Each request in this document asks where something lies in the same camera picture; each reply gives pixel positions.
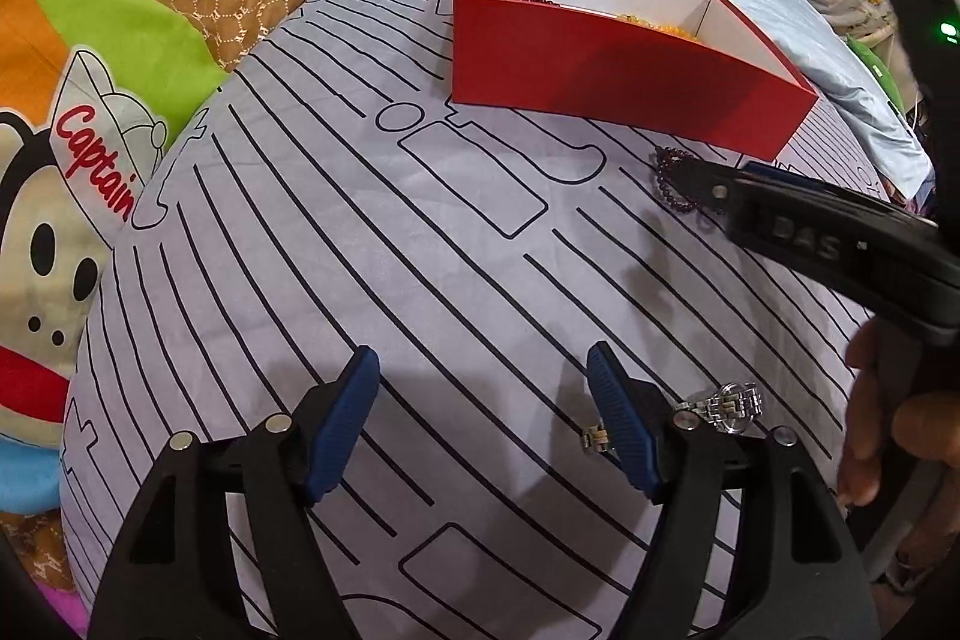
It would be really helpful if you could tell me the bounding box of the long dark garnet bead strand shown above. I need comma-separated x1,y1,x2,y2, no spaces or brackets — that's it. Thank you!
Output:
654,148,729,218

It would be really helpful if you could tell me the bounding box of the silver metal watch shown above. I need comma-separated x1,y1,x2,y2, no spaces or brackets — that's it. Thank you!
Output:
675,383,765,435

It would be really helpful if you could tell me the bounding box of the yellow amber bead bracelet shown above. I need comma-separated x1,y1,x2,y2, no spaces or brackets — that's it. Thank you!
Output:
615,13,703,44

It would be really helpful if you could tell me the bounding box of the red white-lined jewelry box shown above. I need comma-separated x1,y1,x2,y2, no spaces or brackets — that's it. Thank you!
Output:
452,0,818,161

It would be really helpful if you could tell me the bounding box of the person's right hand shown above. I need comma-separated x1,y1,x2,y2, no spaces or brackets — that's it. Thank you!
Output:
836,319,958,598

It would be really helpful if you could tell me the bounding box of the grey black-striped cloth mat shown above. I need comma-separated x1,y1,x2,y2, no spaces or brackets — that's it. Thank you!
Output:
62,0,864,638

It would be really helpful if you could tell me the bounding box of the colourful monkey cartoon bedsheet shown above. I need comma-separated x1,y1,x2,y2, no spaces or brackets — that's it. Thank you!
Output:
2,0,304,638

